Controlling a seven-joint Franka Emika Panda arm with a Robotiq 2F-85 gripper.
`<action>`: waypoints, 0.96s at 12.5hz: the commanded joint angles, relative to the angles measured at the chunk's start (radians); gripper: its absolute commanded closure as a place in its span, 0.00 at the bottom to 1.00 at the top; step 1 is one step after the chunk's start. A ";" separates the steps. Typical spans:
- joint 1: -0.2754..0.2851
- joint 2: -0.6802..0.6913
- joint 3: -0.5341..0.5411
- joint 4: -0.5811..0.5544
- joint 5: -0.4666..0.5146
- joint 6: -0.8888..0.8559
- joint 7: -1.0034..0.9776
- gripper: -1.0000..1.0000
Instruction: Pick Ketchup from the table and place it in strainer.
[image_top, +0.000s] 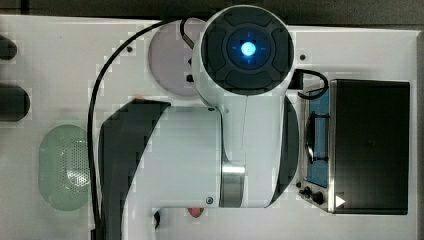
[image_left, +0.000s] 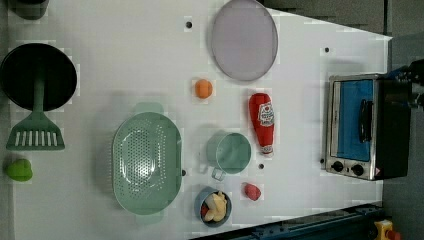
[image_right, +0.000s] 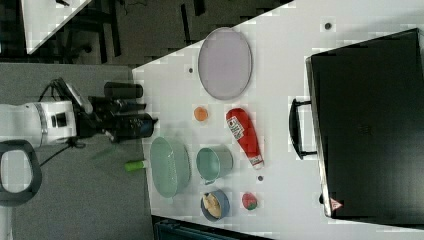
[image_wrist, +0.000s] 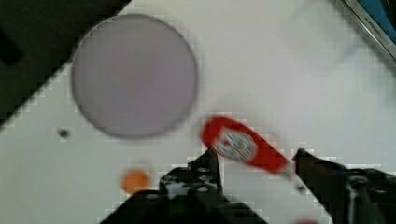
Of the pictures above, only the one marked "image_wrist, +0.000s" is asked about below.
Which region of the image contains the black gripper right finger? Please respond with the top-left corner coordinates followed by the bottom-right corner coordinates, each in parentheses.
top-left (293, 148), bottom-right (396, 224)

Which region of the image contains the red plush ketchup bottle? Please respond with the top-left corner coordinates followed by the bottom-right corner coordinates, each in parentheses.
top-left (201, 116), bottom-right (293, 179)

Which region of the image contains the small orange fruit toy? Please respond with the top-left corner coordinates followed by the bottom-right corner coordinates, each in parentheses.
top-left (120, 171), bottom-right (149, 195)

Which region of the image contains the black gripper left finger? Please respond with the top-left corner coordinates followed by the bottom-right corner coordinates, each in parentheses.
top-left (102, 148), bottom-right (265, 224)

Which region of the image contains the lilac round plate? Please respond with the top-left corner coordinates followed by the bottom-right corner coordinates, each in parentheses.
top-left (71, 14), bottom-right (198, 138)

